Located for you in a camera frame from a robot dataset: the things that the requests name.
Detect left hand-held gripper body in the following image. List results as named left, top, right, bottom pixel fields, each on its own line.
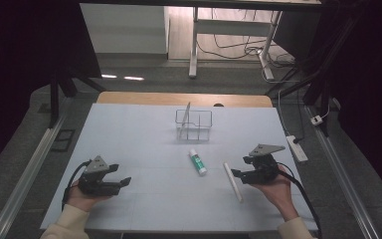
left=77, top=154, right=121, bottom=197

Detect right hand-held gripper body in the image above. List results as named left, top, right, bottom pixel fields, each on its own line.
left=240, top=143, right=287, bottom=186

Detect white stick with tan tip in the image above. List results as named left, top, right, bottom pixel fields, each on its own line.
left=223, top=161, right=245, bottom=204

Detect green and white glue stick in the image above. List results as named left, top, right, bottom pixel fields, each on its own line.
left=188, top=147, right=209, bottom=176

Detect clear plastic pen holder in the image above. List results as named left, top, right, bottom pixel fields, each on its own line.
left=174, top=109, right=214, bottom=142

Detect clear ballpoint pen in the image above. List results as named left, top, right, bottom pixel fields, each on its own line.
left=178, top=102, right=192, bottom=139

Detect person's left hand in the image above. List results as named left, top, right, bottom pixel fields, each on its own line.
left=67, top=180, right=112, bottom=213

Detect person's right hand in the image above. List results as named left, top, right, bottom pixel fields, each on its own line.
left=250, top=164, right=299, bottom=223

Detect white table mat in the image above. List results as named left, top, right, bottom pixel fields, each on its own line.
left=40, top=103, right=319, bottom=233

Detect white power strip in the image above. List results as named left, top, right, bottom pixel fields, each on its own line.
left=285, top=134, right=309, bottom=163

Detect wooden table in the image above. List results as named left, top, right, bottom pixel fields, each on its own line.
left=95, top=91, right=274, bottom=109

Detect black stand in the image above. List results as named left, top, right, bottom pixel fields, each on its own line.
left=47, top=63, right=107, bottom=129
left=266, top=13, right=362, bottom=137

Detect dark curtain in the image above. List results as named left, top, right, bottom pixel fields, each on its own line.
left=0, top=0, right=102, bottom=182
left=311, top=0, right=382, bottom=208

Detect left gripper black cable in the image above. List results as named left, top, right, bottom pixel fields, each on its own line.
left=61, top=160, right=93, bottom=211

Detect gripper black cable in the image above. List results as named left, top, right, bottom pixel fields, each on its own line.
left=277, top=161, right=323, bottom=239
left=61, top=160, right=93, bottom=211

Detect black plug with cable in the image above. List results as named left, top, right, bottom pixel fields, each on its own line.
left=291, top=87, right=306, bottom=144

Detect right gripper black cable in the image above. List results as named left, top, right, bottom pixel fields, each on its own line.
left=277, top=161, right=323, bottom=239

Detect black rectangular floor frame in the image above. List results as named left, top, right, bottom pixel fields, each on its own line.
left=50, top=128, right=77, bottom=153

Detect white power strip cable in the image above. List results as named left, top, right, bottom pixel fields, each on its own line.
left=277, top=89, right=292, bottom=137

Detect aluminium rail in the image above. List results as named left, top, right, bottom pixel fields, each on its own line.
left=0, top=109, right=68, bottom=239
left=305, top=105, right=382, bottom=239

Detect white adapter with cable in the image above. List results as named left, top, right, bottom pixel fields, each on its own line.
left=309, top=105, right=331, bottom=126

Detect black floor cables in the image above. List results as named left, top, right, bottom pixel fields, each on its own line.
left=196, top=9, right=296, bottom=68

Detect white desk frame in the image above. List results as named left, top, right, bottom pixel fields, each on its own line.
left=188, top=6, right=284, bottom=82

